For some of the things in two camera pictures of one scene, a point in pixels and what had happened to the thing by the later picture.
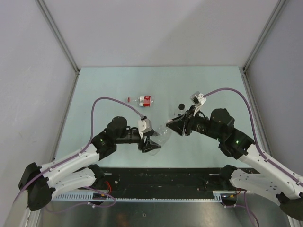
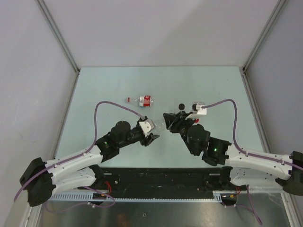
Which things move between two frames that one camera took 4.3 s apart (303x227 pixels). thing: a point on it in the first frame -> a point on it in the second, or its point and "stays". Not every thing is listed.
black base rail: (161, 182) stays
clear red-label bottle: (143, 101) stays
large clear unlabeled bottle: (164, 134) -> (160, 126)
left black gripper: (148, 144) -> (146, 140)
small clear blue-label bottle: (182, 109) stays
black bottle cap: (181, 106) stays
